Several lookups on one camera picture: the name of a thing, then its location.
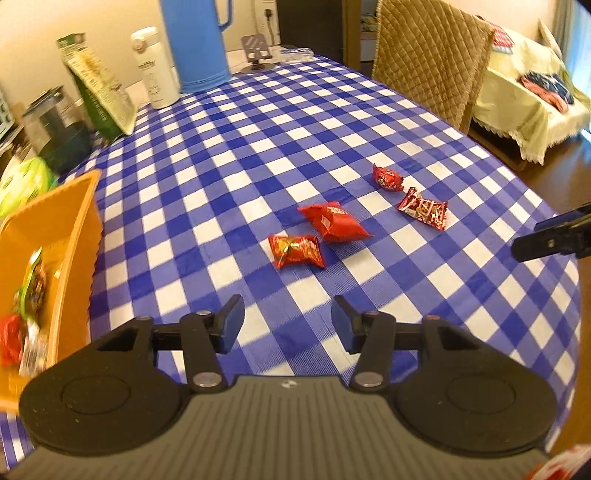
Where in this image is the red checked cushion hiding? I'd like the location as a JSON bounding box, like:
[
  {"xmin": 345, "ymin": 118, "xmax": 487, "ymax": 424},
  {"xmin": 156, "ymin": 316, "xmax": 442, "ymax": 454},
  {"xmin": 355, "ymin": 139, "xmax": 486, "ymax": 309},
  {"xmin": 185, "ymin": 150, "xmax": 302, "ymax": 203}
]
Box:
[{"xmin": 489, "ymin": 23, "xmax": 516, "ymax": 54}]

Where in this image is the white bottle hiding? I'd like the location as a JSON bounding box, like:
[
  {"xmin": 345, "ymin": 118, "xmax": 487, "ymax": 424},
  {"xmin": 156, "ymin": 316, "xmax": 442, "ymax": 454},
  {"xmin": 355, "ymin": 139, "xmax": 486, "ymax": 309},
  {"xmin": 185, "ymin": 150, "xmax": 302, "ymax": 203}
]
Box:
[{"xmin": 130, "ymin": 27, "xmax": 180, "ymax": 110}]

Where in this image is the red pillow snack packet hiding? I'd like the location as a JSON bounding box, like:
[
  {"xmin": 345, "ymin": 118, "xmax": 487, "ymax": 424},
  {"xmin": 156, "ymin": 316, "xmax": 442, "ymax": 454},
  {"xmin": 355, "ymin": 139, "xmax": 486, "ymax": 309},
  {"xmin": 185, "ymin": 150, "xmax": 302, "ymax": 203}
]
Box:
[{"xmin": 298, "ymin": 202, "xmax": 373, "ymax": 243}]

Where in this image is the red white patterned clothing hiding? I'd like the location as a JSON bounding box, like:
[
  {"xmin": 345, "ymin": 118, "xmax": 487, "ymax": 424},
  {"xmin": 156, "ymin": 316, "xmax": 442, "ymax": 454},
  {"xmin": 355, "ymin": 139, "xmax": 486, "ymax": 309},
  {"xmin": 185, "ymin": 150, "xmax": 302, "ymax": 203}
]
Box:
[{"xmin": 526, "ymin": 444, "xmax": 591, "ymax": 480}]

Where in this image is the red gold candy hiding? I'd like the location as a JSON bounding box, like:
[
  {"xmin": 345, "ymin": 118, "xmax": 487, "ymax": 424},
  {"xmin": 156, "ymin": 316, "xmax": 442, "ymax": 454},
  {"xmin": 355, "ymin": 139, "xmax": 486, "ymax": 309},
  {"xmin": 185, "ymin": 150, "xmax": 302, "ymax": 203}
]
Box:
[{"xmin": 269, "ymin": 234, "xmax": 325, "ymax": 271}]

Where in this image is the silver packet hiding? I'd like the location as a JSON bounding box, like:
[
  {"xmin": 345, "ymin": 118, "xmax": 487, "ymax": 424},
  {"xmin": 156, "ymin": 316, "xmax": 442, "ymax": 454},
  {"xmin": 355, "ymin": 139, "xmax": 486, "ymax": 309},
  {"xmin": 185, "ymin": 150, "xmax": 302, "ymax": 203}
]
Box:
[{"xmin": 18, "ymin": 323, "xmax": 49, "ymax": 376}]

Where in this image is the blue white checked tablecloth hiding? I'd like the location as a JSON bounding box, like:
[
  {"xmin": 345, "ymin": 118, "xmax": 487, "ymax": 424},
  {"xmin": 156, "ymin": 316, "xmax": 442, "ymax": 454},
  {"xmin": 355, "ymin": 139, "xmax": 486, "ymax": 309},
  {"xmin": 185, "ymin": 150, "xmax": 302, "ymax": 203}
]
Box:
[{"xmin": 0, "ymin": 54, "xmax": 581, "ymax": 464}]

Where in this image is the sofa with pale yellow cover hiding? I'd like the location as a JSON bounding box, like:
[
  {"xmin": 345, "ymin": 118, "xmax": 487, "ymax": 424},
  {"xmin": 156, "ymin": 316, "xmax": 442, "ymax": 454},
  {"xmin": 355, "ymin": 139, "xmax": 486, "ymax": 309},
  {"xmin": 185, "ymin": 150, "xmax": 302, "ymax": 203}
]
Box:
[{"xmin": 470, "ymin": 14, "xmax": 591, "ymax": 172}]

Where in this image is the dark patterned cloth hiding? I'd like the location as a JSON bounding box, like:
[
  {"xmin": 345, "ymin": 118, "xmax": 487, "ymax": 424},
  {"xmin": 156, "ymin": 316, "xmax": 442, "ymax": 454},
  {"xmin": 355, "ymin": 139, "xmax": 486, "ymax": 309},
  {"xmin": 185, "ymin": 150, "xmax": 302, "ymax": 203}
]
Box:
[{"xmin": 519, "ymin": 71, "xmax": 574, "ymax": 112}]

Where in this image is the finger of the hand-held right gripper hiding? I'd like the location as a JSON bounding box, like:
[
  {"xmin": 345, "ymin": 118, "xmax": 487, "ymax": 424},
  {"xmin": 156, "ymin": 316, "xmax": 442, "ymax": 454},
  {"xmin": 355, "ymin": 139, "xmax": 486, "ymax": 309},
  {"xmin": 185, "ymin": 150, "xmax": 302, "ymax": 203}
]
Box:
[
  {"xmin": 534, "ymin": 201, "xmax": 591, "ymax": 233},
  {"xmin": 510, "ymin": 222, "xmax": 591, "ymax": 263}
]

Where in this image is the small red candy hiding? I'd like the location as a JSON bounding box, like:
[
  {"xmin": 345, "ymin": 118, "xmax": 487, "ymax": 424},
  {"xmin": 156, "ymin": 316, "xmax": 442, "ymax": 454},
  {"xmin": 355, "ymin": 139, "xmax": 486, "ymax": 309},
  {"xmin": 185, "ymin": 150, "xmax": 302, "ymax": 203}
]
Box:
[{"xmin": 372, "ymin": 164, "xmax": 404, "ymax": 192}]

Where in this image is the green standing bag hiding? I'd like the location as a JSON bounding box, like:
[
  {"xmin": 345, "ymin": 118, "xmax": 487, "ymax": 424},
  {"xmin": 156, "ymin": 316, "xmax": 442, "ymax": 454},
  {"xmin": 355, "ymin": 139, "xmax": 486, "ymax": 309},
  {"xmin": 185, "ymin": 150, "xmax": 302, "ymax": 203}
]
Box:
[{"xmin": 56, "ymin": 32, "xmax": 137, "ymax": 145}]

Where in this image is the clear packet of nuts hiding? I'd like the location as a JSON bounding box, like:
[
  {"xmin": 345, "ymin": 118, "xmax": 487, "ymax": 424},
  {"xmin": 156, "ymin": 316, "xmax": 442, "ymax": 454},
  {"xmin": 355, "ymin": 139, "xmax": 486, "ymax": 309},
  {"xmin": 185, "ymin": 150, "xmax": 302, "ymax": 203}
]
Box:
[{"xmin": 14, "ymin": 251, "xmax": 49, "ymax": 320}]

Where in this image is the black cabinet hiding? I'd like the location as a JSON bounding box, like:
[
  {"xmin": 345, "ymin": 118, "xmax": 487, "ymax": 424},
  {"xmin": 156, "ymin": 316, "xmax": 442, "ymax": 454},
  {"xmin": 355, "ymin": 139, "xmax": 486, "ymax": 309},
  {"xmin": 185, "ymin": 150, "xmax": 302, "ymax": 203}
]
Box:
[{"xmin": 276, "ymin": 0, "xmax": 345, "ymax": 61}]

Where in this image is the glass jar with dark base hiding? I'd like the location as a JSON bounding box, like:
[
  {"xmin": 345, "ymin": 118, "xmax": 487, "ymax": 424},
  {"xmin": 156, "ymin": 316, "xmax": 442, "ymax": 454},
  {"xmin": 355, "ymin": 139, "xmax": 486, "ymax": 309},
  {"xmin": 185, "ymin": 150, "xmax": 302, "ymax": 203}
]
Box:
[{"xmin": 21, "ymin": 85, "xmax": 94, "ymax": 175}]

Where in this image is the orange plastic tray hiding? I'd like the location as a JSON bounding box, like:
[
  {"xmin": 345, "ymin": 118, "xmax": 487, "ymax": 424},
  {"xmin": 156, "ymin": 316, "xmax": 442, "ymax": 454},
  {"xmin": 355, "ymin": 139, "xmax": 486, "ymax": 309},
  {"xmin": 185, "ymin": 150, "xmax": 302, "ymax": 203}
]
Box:
[{"xmin": 0, "ymin": 168, "xmax": 103, "ymax": 412}]

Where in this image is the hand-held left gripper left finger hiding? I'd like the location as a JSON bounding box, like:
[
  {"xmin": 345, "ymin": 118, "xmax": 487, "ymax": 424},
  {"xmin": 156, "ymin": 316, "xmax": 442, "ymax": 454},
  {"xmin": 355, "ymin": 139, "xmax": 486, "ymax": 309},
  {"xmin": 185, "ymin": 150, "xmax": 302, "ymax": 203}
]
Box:
[{"xmin": 95, "ymin": 294, "xmax": 246, "ymax": 393}]

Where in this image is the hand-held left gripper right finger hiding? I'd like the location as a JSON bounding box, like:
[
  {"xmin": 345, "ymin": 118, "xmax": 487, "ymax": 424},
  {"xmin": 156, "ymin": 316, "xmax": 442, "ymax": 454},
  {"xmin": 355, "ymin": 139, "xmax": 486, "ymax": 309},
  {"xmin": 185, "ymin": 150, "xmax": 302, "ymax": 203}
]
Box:
[{"xmin": 332, "ymin": 294, "xmax": 485, "ymax": 393}]

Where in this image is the green tissue pack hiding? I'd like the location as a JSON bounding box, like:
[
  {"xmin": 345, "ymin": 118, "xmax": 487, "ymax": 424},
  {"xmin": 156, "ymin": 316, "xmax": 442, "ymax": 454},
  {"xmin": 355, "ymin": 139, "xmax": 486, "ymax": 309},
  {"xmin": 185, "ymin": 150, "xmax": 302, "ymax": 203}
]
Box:
[{"xmin": 0, "ymin": 157, "xmax": 59, "ymax": 217}]

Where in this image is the chair with beige quilted cover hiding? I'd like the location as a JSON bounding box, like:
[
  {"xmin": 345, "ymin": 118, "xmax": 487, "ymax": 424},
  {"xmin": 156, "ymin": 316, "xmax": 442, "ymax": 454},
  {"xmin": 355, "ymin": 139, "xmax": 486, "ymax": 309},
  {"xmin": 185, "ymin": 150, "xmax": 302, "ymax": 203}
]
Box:
[{"xmin": 371, "ymin": 0, "xmax": 498, "ymax": 133}]

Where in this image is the blue white blister packet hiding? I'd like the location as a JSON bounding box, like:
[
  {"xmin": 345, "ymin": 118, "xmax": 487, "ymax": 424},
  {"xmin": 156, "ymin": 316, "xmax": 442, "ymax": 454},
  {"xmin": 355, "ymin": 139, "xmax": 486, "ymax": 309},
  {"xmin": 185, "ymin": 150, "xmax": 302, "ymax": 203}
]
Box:
[{"xmin": 279, "ymin": 46, "xmax": 315, "ymax": 64}]

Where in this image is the blue plastic pitcher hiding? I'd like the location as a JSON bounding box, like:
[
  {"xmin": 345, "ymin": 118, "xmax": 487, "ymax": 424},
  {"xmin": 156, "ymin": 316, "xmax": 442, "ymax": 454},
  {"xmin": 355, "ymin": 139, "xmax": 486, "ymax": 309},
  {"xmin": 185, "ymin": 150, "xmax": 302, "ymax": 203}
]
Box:
[{"xmin": 159, "ymin": 0, "xmax": 234, "ymax": 95}]

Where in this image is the grey phone stand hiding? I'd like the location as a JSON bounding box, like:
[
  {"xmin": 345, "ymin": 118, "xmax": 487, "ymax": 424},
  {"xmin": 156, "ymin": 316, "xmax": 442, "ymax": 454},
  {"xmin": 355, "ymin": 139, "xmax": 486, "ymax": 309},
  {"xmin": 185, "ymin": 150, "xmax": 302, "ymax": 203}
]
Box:
[{"xmin": 240, "ymin": 34, "xmax": 277, "ymax": 75}]

